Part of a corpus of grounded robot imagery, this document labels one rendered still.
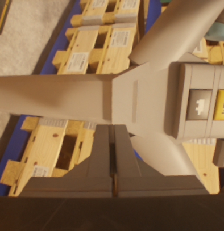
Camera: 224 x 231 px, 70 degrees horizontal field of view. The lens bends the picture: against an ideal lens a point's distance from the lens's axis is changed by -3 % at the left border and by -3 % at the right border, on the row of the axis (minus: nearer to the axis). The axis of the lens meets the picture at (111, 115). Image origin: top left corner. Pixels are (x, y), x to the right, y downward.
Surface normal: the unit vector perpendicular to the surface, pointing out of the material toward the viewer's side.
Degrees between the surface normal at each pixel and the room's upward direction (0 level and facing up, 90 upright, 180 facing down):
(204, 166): 90
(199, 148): 90
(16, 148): 90
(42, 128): 90
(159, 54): 79
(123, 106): 71
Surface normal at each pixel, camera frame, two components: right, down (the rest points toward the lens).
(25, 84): -0.25, 0.27
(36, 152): -0.18, -0.45
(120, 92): 0.07, 0.28
